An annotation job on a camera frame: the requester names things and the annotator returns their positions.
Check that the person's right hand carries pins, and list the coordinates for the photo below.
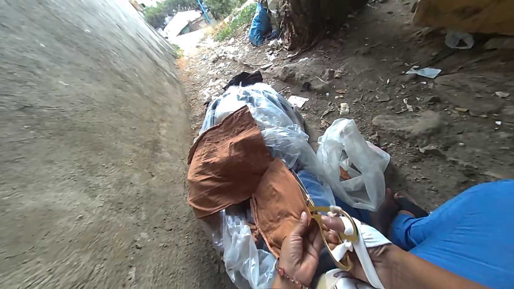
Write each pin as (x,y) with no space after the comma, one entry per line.
(363,257)

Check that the white cloth strip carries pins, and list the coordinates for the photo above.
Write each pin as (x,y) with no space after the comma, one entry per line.
(371,236)

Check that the crumpled whitish paper scrap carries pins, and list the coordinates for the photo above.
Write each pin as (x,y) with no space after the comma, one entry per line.
(428,72)

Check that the person's legs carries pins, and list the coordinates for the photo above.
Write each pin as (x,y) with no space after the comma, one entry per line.
(470,224)

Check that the building with pale roof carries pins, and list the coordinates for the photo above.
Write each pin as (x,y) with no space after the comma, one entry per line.
(182,23)

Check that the large yellowish-brown boulder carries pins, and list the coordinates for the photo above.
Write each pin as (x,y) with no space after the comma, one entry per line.
(465,16)

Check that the blue pole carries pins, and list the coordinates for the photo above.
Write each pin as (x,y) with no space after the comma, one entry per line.
(204,11)

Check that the tree trunk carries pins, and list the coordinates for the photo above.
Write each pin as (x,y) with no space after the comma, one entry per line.
(301,28)

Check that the small orange-brown cloth piece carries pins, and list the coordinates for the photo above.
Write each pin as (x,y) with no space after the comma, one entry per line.
(280,202)

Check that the large brown cloth piece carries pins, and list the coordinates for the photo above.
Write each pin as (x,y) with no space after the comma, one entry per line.
(229,164)

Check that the person's left hand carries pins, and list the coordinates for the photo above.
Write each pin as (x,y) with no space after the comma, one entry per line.
(298,253)

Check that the black cloth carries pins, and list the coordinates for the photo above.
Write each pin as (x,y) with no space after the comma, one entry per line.
(245,78)

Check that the person's left fingers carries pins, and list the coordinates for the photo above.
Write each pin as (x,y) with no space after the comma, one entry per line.
(316,239)

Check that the white translucent carrier bag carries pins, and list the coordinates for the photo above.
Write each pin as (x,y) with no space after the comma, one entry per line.
(335,138)

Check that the flat white paper scrap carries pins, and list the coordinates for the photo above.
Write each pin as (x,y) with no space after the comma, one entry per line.
(297,101)

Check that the blue sack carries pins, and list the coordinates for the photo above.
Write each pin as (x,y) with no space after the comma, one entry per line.
(260,26)

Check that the person's left forearm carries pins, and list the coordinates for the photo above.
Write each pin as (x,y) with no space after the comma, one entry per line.
(284,283)

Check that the large clear plastic bag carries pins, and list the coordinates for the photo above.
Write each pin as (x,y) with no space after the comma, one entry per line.
(277,120)

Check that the person's right forearm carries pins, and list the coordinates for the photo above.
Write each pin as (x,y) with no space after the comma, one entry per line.
(417,268)

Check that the person's right fingers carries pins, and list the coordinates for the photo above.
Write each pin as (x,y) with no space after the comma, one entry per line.
(333,224)

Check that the person's left thumb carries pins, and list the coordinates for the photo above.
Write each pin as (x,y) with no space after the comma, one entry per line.
(297,229)

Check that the clear plastic litter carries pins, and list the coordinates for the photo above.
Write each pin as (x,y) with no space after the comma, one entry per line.
(452,39)

